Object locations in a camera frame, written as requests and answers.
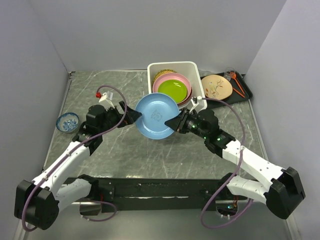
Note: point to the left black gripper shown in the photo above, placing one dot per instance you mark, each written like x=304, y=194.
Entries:
x=131, y=115

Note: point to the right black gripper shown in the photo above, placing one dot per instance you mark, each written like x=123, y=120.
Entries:
x=178, y=122

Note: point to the light blue plate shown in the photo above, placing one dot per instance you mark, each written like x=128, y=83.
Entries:
x=156, y=109

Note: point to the red round plate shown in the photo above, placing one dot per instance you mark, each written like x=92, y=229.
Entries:
x=189, y=96

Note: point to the lime green plate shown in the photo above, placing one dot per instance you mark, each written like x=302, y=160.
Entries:
x=174, y=89

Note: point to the pink plate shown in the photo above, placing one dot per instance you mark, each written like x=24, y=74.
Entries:
x=172, y=76

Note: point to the round bamboo mat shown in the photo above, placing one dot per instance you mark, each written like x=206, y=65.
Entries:
x=163, y=72

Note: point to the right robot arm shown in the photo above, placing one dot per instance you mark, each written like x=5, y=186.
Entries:
x=257, y=170

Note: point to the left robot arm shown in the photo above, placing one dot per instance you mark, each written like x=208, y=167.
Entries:
x=52, y=180

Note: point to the white plastic bin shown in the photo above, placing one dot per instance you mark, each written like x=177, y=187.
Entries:
x=186, y=68

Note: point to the beige bird pattern plate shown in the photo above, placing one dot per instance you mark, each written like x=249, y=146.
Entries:
x=216, y=87

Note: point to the blue white small bowl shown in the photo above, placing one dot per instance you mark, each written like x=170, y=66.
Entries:
x=67, y=122

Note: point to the black tray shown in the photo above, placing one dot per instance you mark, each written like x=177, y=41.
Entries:
x=235, y=98

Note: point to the orange plastic fork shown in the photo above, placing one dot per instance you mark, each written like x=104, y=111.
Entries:
x=239, y=93

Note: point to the clear plastic cup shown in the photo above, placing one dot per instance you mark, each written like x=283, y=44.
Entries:
x=226, y=73

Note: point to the orange plastic spoon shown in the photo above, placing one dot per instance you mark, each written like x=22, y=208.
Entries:
x=237, y=81

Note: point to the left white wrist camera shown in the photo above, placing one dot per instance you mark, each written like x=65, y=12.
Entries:
x=105, y=99

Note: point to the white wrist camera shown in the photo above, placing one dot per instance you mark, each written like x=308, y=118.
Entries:
x=105, y=99
x=196, y=104

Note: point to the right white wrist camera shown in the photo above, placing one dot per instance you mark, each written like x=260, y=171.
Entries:
x=196, y=104

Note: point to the aluminium rail frame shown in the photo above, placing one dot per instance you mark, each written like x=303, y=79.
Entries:
x=172, y=193

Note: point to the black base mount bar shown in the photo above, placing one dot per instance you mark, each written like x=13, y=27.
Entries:
x=144, y=194

